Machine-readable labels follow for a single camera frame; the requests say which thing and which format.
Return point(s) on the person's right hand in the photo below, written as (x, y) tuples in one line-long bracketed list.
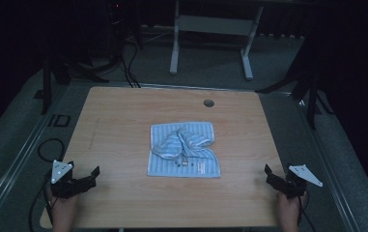
[(289, 211)]

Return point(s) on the person's left hand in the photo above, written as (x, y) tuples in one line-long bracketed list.
[(64, 211)]

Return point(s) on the white metal table frame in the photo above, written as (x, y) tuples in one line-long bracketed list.
[(215, 25)]

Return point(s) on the blue striped towel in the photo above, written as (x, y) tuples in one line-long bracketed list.
[(172, 169)]

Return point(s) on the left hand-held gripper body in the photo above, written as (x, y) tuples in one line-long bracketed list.
[(63, 184)]

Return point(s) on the black floor stand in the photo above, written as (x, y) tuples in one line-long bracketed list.
[(47, 87), (312, 96)]

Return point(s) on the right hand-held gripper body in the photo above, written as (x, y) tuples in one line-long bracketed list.
[(296, 185)]

